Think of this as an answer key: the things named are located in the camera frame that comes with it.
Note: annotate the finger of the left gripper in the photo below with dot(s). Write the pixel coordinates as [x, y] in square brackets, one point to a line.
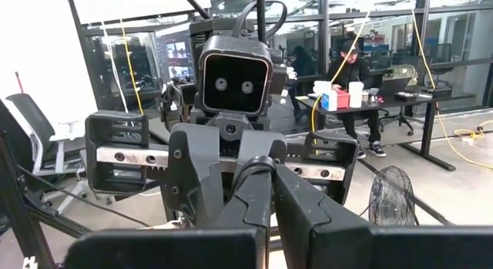
[262, 143]
[194, 165]

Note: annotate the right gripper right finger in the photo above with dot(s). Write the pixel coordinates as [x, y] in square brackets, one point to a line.
[308, 230]

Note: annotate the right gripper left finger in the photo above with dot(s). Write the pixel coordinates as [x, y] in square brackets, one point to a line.
[246, 215]

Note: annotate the blue and white box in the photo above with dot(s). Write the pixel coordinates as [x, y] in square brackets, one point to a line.
[329, 101]

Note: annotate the white tissue pack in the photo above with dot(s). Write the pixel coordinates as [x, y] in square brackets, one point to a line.
[322, 87]

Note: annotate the person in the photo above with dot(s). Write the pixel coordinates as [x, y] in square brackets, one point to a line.
[352, 72]
[302, 62]

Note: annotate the black floor fan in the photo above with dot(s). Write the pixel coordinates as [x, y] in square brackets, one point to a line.
[393, 196]

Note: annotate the red box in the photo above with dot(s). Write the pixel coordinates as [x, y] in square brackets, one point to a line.
[343, 99]

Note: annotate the person's dark sneaker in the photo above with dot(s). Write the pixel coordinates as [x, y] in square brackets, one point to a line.
[376, 149]
[361, 154]

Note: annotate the grey and white office chair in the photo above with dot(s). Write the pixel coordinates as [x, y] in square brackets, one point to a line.
[34, 122]

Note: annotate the white cylindrical container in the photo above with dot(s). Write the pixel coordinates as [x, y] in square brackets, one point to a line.
[356, 95]

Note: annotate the black swivel chair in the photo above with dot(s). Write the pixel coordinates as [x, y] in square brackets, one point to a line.
[400, 120]

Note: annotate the open laptop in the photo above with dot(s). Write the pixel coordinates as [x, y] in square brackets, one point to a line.
[393, 87]

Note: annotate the black office desk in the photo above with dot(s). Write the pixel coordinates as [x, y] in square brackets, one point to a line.
[428, 126]

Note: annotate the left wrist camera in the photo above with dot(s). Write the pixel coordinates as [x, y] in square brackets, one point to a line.
[235, 84]

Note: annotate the wall display screen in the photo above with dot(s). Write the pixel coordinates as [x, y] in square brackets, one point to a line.
[177, 53]

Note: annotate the black aluminium table frame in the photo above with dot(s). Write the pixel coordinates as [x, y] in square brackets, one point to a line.
[32, 226]

